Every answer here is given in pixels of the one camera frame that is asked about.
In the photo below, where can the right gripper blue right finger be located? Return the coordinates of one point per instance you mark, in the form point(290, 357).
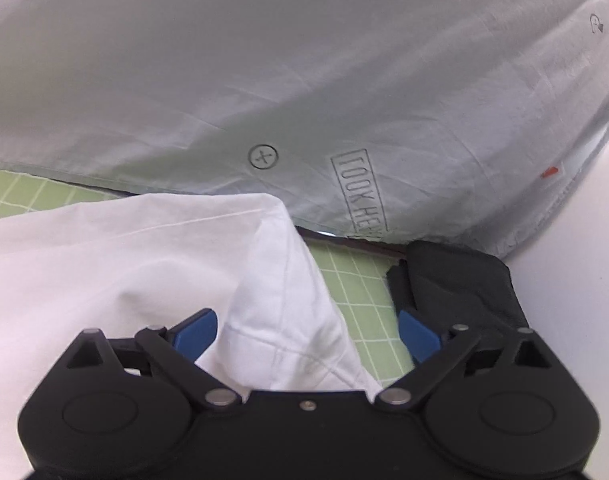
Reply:
point(436, 354)

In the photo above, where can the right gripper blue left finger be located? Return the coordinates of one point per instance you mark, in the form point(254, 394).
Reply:
point(172, 353)

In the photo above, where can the green grid mat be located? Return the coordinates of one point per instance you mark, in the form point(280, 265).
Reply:
point(355, 277)

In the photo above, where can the folded black garment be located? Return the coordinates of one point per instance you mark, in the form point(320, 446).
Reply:
point(450, 285)

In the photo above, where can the carrot print white sheet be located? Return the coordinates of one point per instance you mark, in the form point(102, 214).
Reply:
point(390, 120)

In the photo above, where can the white trousers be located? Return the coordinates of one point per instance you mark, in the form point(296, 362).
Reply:
point(156, 259)

